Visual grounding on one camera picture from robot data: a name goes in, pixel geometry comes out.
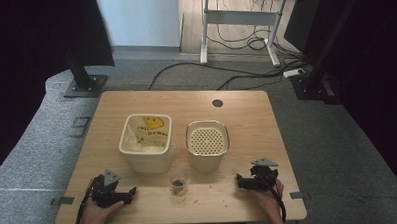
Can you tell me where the person's right hand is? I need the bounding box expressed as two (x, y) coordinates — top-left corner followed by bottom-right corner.
(252, 178), (287, 224)

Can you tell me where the dark curtain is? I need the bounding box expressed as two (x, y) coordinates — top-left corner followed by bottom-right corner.
(0, 0), (120, 182)
(284, 0), (397, 207)

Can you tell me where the cream bin with yellow print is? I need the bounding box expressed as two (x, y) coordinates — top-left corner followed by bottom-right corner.
(117, 112), (175, 176)

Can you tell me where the small clear cup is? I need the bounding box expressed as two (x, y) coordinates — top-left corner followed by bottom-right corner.
(168, 175), (191, 198)

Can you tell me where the long black floor cable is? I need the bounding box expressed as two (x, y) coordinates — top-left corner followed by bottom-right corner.
(147, 56), (308, 93)

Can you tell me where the white metal desk frame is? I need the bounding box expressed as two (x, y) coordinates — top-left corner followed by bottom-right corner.
(195, 0), (325, 72)

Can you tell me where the cream bin with perforated strainer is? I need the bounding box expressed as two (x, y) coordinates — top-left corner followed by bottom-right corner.
(185, 119), (232, 174)

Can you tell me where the black slanted metal stand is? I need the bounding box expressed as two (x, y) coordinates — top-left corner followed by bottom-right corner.
(287, 0), (370, 107)

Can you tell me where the person's left hand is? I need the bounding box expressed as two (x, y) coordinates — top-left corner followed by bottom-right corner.
(75, 198), (126, 224)

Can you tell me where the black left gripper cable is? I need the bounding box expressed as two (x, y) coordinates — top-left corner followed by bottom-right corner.
(73, 176), (103, 224)

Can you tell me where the bundle of black cables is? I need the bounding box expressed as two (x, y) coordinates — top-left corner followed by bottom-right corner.
(204, 0), (307, 73)

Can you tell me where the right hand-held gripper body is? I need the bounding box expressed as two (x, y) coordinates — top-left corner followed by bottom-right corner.
(249, 156), (280, 192)

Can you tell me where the white power strip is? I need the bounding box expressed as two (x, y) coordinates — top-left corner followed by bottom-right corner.
(282, 67), (306, 79)

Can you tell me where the grey tape strip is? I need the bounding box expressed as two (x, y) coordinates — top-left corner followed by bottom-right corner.
(49, 195), (76, 207)
(288, 190), (312, 201)

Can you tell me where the black stand with base plate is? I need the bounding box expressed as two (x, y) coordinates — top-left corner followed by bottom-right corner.
(61, 44), (111, 100)

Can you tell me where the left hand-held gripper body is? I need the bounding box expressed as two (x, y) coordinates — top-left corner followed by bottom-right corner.
(87, 168), (125, 210)

